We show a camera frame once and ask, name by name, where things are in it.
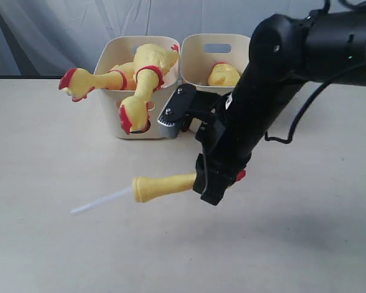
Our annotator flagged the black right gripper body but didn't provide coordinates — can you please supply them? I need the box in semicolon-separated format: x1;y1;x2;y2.
196;117;253;180

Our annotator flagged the detached chicken head with tube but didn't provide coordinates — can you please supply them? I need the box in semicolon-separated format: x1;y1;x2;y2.
70;169;247;216

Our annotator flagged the headless yellow rubber chicken body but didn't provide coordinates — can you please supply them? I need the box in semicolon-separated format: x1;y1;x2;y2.
207;62;240;87

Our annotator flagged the large yellow rubber chicken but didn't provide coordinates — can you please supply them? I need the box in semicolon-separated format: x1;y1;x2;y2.
118;43;179;134

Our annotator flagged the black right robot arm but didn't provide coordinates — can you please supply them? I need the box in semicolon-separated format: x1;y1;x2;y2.
193;1;366;205

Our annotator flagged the cream bin marked O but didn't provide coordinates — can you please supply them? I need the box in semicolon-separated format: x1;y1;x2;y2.
91;35;180;139

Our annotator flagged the grey backdrop curtain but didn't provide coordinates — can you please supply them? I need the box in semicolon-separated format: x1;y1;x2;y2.
0;1;324;77

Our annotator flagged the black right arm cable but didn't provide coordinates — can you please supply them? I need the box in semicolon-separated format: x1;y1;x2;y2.
264;57;366;144

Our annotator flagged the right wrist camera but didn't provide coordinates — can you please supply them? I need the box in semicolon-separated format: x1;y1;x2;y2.
157;84;221;139

